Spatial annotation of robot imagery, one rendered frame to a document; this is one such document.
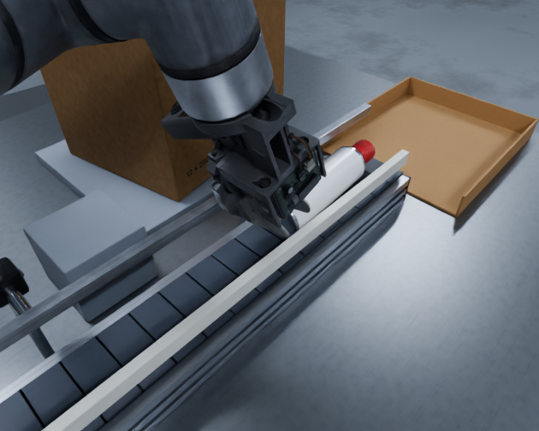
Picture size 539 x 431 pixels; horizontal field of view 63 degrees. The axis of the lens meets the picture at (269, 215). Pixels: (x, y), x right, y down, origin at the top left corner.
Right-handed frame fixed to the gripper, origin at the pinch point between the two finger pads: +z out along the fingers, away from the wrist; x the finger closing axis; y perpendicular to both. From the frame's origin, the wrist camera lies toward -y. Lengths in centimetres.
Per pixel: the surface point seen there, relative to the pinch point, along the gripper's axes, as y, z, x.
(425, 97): -8, 27, 50
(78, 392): 0.4, -4.8, -25.8
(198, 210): -3.0, -6.2, -5.9
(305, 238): 4.7, 1.7, 0.6
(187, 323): 4.2, -4.5, -15.0
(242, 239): -2.8, 3.4, -3.3
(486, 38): -88, 204, 290
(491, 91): -48, 174, 208
